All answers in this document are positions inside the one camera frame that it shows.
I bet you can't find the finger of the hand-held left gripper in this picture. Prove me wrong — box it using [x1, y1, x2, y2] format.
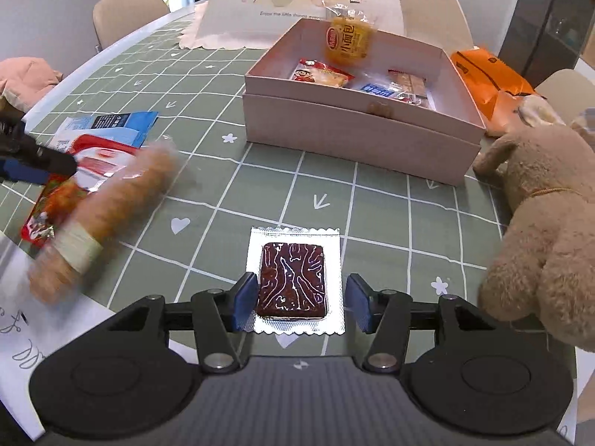
[0, 116, 78, 185]

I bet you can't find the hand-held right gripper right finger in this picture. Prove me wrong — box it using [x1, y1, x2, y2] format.
[345, 273, 494, 375]

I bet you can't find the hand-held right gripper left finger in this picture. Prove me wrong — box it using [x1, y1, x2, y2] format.
[107, 272, 260, 375]

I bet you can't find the silver packet with brown snack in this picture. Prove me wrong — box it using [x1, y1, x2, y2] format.
[245, 227, 347, 335]

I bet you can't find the long bread packet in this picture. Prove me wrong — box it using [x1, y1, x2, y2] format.
[28, 142, 184, 305]

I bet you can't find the pink cardboard box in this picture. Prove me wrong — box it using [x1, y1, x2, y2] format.
[242, 19, 486, 185]

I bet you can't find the small blue white packet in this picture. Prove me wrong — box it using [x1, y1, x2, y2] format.
[346, 72, 403, 100]

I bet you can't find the brown cracker packet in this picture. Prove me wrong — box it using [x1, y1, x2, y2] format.
[388, 69, 435, 110]

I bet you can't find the red white cartoon snack packet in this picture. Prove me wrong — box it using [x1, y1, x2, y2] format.
[290, 58, 356, 90]

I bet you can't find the small bread packet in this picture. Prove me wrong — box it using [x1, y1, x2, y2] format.
[321, 4, 379, 68]

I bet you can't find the red printed snack packet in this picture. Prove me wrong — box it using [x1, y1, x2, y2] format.
[21, 174, 94, 248]

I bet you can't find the pink cloth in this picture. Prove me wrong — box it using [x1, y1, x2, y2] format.
[0, 57, 64, 107]

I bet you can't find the blue white snack packet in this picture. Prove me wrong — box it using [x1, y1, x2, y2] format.
[49, 110, 160, 149]

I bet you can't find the white paper sheet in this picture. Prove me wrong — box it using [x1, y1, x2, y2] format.
[0, 232, 122, 428]

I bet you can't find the brown plush dog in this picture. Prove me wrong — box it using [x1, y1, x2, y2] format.
[472, 102, 595, 354]

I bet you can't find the beige chair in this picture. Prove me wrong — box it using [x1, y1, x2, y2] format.
[92, 0, 172, 51]
[534, 69, 595, 112]

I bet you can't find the green checked tablecloth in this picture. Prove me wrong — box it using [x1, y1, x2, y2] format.
[0, 2, 595, 363]

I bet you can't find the orange plastic bag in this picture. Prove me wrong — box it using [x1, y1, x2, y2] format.
[450, 49, 547, 138]

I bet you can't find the plaid cloth hat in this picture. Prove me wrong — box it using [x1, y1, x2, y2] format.
[517, 97, 595, 149]

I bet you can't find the printed dome food cover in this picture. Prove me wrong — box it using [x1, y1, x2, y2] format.
[179, 0, 475, 52]

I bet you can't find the glass door cabinet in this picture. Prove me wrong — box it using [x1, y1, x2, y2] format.
[499, 0, 595, 84]

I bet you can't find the gold chain necklace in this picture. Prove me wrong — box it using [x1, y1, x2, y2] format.
[525, 187, 576, 200]

